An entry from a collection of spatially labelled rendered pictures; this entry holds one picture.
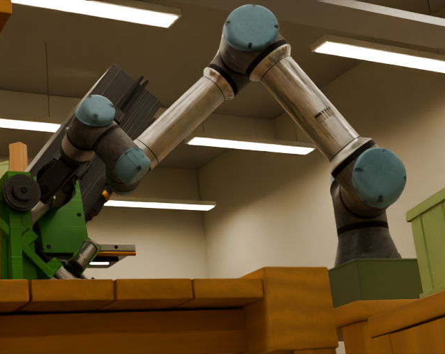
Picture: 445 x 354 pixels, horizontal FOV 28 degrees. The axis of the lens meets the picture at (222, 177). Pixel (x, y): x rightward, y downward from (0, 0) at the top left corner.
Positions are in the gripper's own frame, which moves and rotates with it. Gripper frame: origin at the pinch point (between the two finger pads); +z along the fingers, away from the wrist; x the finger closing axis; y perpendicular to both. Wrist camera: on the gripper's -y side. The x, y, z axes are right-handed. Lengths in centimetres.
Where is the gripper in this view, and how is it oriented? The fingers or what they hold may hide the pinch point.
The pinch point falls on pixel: (45, 202)
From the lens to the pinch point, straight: 210.6
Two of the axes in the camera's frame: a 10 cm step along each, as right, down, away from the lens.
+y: 4.6, -5.5, 7.0
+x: -7.8, -6.3, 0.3
